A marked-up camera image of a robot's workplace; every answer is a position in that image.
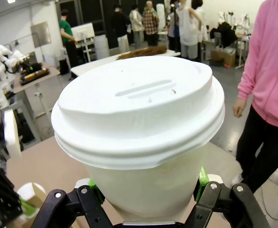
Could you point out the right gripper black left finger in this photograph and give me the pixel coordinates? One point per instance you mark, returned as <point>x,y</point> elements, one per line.
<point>81,209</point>

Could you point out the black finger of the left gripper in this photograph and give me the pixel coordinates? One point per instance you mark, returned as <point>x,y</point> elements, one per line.
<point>28,207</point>

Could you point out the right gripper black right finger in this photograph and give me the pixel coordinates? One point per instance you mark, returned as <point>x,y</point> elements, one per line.
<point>224,209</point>

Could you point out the white paper cup with lid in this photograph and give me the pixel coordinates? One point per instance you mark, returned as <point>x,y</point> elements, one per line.
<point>141,190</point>

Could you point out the white plastic cup lid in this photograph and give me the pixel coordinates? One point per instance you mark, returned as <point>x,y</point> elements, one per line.
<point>134,107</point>

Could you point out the person's right forearm pink sleeve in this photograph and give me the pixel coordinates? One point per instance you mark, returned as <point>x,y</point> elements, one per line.
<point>246,80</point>

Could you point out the white open paper cup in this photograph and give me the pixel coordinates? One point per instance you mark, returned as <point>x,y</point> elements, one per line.
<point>25,190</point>

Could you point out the person's right hand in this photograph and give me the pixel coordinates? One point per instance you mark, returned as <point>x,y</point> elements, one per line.
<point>239,109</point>

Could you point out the black and yellow device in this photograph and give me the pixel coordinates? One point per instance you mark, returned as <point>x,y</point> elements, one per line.
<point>34,74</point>

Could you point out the wooden top workbench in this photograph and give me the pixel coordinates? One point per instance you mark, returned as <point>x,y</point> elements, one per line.
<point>50,76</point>

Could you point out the black waste bin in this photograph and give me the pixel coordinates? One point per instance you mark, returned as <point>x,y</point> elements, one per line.
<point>64,67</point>

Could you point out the small red item on floor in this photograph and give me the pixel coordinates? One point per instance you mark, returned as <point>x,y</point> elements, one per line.
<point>226,65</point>

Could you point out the person in pink hoodie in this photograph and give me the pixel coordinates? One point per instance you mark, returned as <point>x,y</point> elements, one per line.
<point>271,71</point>

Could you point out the cardboard box on floor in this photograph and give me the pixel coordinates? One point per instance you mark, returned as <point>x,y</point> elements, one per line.
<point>222,58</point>

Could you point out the white background desk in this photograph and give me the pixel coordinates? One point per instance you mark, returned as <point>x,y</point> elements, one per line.
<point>241,53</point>

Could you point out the grey lidded plastic box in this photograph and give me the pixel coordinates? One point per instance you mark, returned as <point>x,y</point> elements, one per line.
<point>227,50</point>

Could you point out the short white foam roll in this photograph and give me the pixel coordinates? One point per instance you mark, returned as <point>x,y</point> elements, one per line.
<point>102,47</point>

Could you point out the brown fur piece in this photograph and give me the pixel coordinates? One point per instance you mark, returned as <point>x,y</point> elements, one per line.
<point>150,50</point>

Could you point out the black jacket on rack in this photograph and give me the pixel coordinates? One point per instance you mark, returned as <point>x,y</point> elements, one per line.
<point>224,33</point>

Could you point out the white box machine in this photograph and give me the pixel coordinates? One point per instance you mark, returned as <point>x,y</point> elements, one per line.
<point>84,31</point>

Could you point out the person in green shirt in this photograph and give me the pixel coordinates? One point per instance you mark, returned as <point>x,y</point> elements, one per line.
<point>65,31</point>

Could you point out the person in white sleeveless shirt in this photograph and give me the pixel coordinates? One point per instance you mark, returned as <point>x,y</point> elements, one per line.
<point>187,31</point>

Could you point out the person in white coat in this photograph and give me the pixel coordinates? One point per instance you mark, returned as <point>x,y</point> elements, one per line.
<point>201,26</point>

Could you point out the person in black clothes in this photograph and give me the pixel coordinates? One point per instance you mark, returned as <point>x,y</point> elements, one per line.
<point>119,23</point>

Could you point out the person in blue top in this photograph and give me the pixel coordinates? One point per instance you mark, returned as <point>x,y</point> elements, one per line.
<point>173,26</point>

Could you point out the white background robot arms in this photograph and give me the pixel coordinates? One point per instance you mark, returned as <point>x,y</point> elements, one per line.
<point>244,20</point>

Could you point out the person in pale grey jacket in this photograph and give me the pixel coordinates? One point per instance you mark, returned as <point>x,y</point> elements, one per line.
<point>136,26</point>

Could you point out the person in plaid shirt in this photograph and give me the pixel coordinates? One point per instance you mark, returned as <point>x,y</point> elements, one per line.
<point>150,23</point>

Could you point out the tall white foam roll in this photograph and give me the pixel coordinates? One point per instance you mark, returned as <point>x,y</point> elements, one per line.
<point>160,16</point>

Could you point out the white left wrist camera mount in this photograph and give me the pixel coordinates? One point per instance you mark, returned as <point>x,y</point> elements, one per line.
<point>11,133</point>

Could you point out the grey metal frame table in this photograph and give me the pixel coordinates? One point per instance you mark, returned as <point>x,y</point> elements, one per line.
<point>17,104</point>

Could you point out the metal wall panel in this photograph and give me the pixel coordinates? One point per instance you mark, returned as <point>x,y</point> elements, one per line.
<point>41,34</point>

